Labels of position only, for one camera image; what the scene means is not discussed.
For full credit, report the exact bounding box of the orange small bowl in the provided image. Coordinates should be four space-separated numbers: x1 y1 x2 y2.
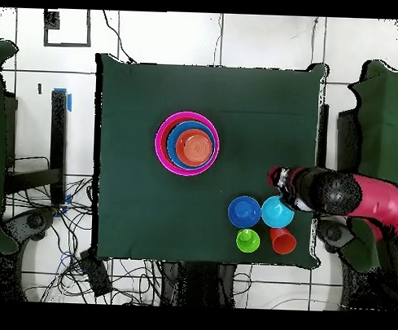
175 128 215 167

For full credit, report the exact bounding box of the light blue small bowl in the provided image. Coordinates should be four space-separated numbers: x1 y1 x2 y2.
260 195 295 230

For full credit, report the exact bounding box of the dark blue small bowl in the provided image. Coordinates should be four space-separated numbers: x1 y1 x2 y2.
226 195 262 230

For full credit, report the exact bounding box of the orange plastic cup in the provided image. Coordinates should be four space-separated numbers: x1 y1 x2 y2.
269 227 298 257

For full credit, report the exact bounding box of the green plastic cup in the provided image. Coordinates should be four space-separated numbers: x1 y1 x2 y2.
235 227 262 254

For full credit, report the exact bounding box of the black floor stand base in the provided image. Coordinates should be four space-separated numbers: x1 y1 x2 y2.
316 219 356 254
2 205 59 244

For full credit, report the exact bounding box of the blue medium bowl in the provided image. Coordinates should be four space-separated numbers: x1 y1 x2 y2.
164 119 217 171

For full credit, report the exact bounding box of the pink large bowl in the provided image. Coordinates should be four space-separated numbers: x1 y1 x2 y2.
153 110 222 178

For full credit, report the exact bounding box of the dark green tablecloth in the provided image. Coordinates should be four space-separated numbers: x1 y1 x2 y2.
88 52 327 270

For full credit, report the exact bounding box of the black power strip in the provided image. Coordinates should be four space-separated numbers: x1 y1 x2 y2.
77 248 115 298

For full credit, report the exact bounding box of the black post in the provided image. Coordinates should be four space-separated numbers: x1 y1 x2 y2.
315 103 330 170

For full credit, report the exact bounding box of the black cable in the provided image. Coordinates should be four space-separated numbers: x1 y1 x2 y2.
100 9 138 65

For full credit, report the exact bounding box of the black frame with blue tape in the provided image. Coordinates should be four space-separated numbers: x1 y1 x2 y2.
1 85 74 218

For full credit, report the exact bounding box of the black square floor frame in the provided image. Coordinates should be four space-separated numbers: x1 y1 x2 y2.
42 7 94 49

